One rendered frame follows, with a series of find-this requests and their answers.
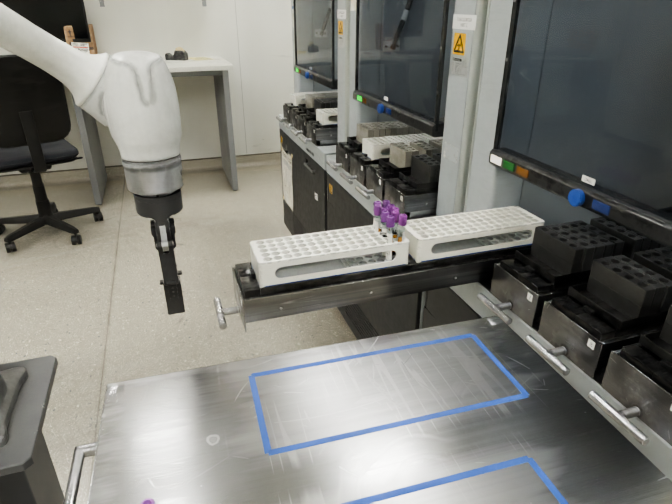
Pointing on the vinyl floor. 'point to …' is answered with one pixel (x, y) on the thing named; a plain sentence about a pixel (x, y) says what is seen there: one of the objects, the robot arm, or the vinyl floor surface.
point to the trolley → (366, 429)
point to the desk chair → (35, 142)
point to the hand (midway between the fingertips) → (174, 295)
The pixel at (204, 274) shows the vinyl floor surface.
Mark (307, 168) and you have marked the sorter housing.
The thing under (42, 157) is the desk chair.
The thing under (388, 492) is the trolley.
